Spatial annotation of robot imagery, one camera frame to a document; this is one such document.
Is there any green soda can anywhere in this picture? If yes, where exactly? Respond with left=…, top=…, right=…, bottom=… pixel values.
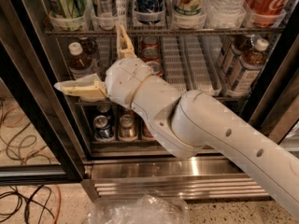
left=42, top=0, right=92, bottom=20

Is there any orange cable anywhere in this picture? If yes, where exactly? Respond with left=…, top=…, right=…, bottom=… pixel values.
left=0, top=105, right=63, bottom=224

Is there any clear plastic bin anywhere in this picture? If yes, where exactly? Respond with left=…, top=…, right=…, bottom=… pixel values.
left=88, top=194, right=190, bottom=224

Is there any black cable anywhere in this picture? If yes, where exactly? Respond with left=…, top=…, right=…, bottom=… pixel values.
left=0, top=96, right=56, bottom=224

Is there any white empty shelf tray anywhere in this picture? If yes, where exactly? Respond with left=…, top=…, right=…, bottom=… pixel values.
left=162, top=36, right=192, bottom=91
left=111, top=37, right=136, bottom=62
left=184, top=36, right=221, bottom=97

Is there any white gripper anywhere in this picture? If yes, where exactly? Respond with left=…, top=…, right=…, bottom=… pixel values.
left=54, top=24, right=153, bottom=107

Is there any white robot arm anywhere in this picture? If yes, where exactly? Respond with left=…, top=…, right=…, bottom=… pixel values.
left=55, top=24, right=299, bottom=217

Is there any front right tea bottle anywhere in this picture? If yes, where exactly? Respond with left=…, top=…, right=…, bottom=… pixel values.
left=228, top=38, right=269, bottom=92

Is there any glass fridge door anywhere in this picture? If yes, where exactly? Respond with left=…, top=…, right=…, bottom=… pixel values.
left=0, top=0, right=85, bottom=186

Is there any red can bottom shelf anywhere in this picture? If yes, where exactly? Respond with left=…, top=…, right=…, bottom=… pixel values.
left=142, top=124, right=153, bottom=139

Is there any tea bottle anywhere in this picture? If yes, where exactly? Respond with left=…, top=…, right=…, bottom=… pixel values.
left=78, top=37, right=100, bottom=62
left=68, top=42, right=97, bottom=79
left=228, top=38, right=269, bottom=92
left=217, top=35, right=254, bottom=73

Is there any rear right tea bottle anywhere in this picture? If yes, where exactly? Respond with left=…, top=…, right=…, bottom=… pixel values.
left=217, top=35, right=254, bottom=73

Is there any front coca-cola can middle shelf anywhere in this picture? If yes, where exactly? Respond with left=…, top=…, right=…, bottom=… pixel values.
left=147, top=61, right=164, bottom=77

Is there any blue can bottom shelf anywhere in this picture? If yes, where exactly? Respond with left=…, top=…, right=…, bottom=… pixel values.
left=93, top=115, right=114, bottom=139

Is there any gold can bottom shelf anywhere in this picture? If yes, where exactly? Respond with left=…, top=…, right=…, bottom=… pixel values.
left=120, top=115, right=136, bottom=138

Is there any rear left tea bottle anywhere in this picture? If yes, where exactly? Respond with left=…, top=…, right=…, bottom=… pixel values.
left=78, top=37, right=100, bottom=62

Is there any front left tea bottle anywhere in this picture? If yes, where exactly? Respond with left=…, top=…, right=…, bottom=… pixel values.
left=68, top=42, right=97, bottom=79

